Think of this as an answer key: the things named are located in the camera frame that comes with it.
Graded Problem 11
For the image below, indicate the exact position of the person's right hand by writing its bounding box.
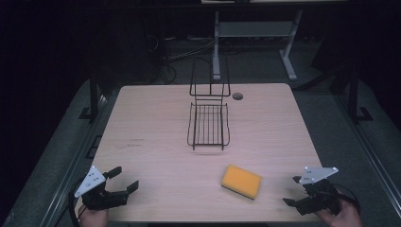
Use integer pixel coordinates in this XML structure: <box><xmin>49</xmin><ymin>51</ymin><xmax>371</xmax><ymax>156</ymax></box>
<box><xmin>314</xmin><ymin>188</ymin><xmax>364</xmax><ymax>227</ymax></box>

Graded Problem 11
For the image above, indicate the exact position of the black wire rack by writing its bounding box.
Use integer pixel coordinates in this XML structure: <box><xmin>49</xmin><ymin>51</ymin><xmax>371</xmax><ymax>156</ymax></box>
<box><xmin>186</xmin><ymin>56</ymin><xmax>232</xmax><ymax>151</ymax></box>

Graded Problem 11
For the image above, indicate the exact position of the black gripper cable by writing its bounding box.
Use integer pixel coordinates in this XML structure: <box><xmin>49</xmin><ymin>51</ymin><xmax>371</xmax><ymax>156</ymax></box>
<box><xmin>333</xmin><ymin>183</ymin><xmax>362</xmax><ymax>213</ymax></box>
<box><xmin>67</xmin><ymin>177</ymin><xmax>87</xmax><ymax>227</ymax></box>

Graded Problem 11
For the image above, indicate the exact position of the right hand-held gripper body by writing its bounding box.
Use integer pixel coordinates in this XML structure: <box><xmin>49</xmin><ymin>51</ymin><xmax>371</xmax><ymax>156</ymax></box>
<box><xmin>297</xmin><ymin>166</ymin><xmax>342</xmax><ymax>217</ymax></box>

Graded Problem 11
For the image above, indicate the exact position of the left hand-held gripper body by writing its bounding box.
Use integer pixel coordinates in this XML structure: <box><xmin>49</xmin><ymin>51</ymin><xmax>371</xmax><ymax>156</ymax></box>
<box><xmin>74</xmin><ymin>166</ymin><xmax>131</xmax><ymax>212</ymax></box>

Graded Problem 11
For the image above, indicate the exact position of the black metal stand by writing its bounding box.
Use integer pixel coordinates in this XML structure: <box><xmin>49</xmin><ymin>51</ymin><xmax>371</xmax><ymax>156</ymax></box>
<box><xmin>346</xmin><ymin>64</ymin><xmax>375</xmax><ymax>124</ymax></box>
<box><xmin>78</xmin><ymin>70</ymin><xmax>102</xmax><ymax>122</ymax></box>

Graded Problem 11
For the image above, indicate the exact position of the person's left hand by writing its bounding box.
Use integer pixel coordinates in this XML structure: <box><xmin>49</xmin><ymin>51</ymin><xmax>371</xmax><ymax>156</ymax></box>
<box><xmin>78</xmin><ymin>203</ymin><xmax>110</xmax><ymax>227</ymax></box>

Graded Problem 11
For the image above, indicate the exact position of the yellow sponge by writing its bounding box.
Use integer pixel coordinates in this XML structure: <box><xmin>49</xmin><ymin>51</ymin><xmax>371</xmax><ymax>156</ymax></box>
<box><xmin>220</xmin><ymin>164</ymin><xmax>263</xmax><ymax>201</ymax></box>

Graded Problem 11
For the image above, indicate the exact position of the grey metal desk frame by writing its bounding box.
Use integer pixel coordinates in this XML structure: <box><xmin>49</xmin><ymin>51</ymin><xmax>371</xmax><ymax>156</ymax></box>
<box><xmin>212</xmin><ymin>9</ymin><xmax>304</xmax><ymax>82</ymax></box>

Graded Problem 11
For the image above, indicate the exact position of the bundle of floor cables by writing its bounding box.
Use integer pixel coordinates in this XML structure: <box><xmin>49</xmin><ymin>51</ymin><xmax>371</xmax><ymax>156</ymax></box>
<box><xmin>146</xmin><ymin>34</ymin><xmax>216</xmax><ymax>85</ymax></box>

